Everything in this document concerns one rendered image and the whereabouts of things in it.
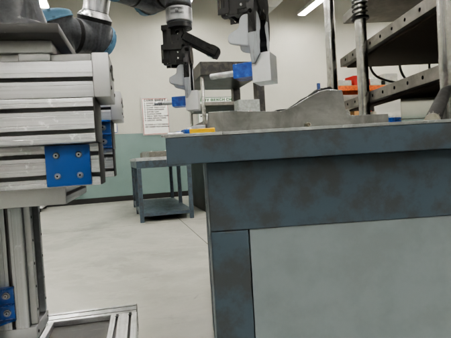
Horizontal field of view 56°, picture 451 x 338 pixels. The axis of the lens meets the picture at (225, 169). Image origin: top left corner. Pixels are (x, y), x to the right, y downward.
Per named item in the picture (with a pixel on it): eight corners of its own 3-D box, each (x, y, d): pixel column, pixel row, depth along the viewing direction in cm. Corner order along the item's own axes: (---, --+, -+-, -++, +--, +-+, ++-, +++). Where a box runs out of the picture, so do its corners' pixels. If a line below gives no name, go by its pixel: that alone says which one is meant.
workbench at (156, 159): (139, 223, 515) (134, 151, 512) (132, 207, 699) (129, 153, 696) (195, 218, 533) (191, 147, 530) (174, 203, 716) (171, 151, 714)
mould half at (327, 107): (210, 145, 115) (207, 95, 114) (208, 147, 141) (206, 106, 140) (389, 135, 117) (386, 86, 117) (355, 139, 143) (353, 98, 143)
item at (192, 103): (152, 112, 119) (151, 93, 119) (156, 114, 124) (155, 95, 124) (198, 108, 118) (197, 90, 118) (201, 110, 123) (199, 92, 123)
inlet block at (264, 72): (206, 88, 83) (205, 61, 83) (216, 91, 87) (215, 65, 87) (271, 80, 78) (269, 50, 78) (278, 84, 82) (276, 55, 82)
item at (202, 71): (210, 214, 554) (201, 57, 547) (190, 203, 703) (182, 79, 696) (277, 208, 578) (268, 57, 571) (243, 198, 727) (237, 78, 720)
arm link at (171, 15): (193, 13, 124) (189, 3, 115) (194, 28, 124) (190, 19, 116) (168, 15, 124) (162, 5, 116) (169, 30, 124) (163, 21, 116)
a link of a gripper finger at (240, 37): (230, 67, 80) (231, 22, 82) (260, 62, 78) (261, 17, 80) (224, 60, 77) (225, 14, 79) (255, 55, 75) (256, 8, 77)
